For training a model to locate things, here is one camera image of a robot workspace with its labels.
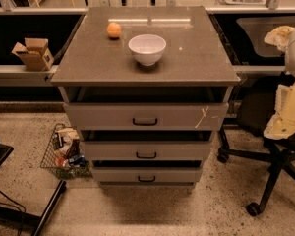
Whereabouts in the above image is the grey drawer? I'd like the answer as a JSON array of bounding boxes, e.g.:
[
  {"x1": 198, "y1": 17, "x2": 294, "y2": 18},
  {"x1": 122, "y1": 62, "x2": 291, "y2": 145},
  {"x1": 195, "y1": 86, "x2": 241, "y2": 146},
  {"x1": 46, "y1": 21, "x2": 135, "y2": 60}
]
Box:
[
  {"x1": 82, "y1": 141, "x2": 211, "y2": 160},
  {"x1": 64, "y1": 103, "x2": 228, "y2": 131},
  {"x1": 92, "y1": 168, "x2": 202, "y2": 183}
]

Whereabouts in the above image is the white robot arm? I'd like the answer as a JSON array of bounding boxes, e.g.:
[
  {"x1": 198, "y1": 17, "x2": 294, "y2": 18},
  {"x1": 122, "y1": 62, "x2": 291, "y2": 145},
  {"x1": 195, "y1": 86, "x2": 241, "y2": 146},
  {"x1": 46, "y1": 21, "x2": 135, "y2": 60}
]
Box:
[{"x1": 264, "y1": 26, "x2": 295, "y2": 140}]

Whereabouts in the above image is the grey drawer cabinet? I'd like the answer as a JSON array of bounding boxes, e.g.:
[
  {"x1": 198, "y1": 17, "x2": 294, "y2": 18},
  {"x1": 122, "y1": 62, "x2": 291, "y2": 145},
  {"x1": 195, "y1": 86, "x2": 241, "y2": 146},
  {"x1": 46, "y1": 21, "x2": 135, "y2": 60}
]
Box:
[{"x1": 52, "y1": 7, "x2": 239, "y2": 187}]

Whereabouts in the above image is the grey top drawer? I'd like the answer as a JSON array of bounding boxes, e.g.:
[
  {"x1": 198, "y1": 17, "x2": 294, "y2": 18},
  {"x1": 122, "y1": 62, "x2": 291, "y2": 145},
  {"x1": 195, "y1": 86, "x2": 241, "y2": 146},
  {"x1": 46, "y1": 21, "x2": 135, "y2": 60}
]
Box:
[{"x1": 64, "y1": 103, "x2": 228, "y2": 131}]

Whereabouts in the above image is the grey bottom drawer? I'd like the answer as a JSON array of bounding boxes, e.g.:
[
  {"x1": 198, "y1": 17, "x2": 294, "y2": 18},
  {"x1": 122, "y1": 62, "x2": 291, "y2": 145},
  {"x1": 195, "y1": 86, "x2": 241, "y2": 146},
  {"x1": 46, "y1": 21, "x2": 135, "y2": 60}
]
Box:
[{"x1": 92, "y1": 168, "x2": 202, "y2": 183}]

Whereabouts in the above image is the white bowl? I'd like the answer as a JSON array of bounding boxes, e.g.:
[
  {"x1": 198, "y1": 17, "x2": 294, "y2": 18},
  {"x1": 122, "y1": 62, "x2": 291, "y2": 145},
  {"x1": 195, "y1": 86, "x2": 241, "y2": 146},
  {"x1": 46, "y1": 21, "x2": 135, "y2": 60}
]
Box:
[{"x1": 128, "y1": 34, "x2": 166, "y2": 66}]

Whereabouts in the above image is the orange fruit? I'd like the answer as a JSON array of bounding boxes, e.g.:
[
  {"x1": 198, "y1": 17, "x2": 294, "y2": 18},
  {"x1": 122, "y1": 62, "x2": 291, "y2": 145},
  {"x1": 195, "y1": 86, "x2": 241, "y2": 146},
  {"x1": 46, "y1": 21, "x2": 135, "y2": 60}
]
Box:
[{"x1": 106, "y1": 22, "x2": 121, "y2": 38}]

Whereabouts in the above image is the black office chair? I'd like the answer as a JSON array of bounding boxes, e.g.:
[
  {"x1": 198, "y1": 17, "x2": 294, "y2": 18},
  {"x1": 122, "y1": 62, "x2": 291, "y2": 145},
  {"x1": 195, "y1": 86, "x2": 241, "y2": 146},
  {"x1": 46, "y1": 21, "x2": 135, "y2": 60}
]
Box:
[{"x1": 217, "y1": 75, "x2": 295, "y2": 216}]

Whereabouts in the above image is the cardboard box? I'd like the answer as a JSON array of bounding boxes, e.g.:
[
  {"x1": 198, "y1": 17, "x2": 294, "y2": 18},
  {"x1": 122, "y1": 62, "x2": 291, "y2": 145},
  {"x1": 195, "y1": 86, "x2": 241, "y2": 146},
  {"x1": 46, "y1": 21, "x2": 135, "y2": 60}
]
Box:
[{"x1": 12, "y1": 38, "x2": 54, "y2": 72}]

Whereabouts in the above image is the black stand base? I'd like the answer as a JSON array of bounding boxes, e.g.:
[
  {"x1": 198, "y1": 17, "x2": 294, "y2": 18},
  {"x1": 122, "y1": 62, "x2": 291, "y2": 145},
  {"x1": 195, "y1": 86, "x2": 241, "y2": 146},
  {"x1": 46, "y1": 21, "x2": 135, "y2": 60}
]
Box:
[{"x1": 0, "y1": 132, "x2": 68, "y2": 236}]

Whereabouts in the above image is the wire basket with items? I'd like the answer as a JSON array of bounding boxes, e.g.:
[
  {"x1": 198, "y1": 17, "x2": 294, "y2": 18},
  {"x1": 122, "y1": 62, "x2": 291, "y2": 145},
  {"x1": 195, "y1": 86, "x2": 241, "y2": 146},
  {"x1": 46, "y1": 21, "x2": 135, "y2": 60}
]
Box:
[{"x1": 40, "y1": 124, "x2": 91, "y2": 180}]

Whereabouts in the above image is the black cable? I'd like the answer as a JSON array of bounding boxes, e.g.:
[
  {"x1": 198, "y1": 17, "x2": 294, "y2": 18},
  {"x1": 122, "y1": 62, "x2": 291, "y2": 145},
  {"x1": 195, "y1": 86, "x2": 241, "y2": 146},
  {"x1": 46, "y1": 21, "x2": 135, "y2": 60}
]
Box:
[{"x1": 0, "y1": 183, "x2": 28, "y2": 236}]

